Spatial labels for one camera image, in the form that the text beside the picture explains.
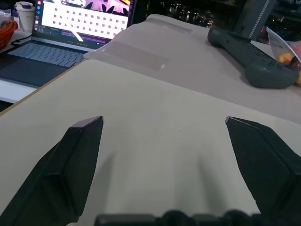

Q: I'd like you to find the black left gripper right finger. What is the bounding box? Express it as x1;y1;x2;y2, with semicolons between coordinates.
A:
225;116;301;218

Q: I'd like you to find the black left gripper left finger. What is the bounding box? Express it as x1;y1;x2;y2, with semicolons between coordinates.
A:
0;115;104;226

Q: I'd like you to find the dark grey handheld controller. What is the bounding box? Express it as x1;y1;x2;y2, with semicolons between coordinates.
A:
207;27;300;89

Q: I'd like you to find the clear plastic bag of fruit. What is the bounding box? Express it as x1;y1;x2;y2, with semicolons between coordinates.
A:
266;26;301;87

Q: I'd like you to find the open grey laptop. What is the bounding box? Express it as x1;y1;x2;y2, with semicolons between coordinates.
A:
0;0;137;89

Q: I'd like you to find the white table cover sheet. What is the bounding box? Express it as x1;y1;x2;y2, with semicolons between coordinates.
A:
83;14;301;124

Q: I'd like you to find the white paper cup with lid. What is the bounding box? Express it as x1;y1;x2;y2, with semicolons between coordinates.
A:
14;1;36;33

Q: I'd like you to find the grey metal post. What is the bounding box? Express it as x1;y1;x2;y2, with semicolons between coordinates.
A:
233;0;277;42

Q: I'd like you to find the orange coiled cable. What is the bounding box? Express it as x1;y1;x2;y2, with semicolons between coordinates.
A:
0;19;19;51

